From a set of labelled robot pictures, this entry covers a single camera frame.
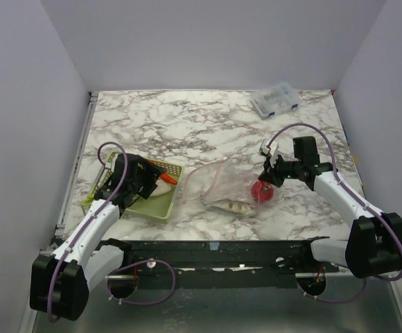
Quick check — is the red fake tomato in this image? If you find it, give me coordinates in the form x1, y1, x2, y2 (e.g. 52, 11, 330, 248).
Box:
251, 180, 274, 204

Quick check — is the orange fake carrot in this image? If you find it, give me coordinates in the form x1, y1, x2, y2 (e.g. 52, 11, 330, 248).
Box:
148, 160, 178, 185

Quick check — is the clear zip top bag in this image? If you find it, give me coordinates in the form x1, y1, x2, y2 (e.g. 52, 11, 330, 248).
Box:
182, 159, 277, 218

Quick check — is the green fake celery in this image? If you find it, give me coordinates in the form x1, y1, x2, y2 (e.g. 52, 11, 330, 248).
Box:
79, 180, 173, 214

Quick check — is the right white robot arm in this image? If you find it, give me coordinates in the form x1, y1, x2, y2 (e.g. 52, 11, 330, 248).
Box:
259, 136, 402, 278

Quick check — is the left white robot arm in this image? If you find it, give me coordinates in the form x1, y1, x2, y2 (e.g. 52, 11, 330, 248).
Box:
29, 153, 167, 321

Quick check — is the grey fake fish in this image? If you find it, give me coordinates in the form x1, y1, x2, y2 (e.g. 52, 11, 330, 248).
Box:
209, 199, 256, 217

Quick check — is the green plastic basket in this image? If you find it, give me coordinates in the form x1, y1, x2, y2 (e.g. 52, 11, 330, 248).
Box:
86, 151, 184, 222

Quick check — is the clear plastic organizer box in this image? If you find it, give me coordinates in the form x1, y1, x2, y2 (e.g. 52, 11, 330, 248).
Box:
250, 83, 302, 119

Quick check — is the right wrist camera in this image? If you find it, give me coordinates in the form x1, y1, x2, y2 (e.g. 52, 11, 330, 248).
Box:
259, 139, 279, 167

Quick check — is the black table front rail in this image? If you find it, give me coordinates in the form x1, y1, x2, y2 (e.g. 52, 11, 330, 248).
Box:
98, 239, 339, 291

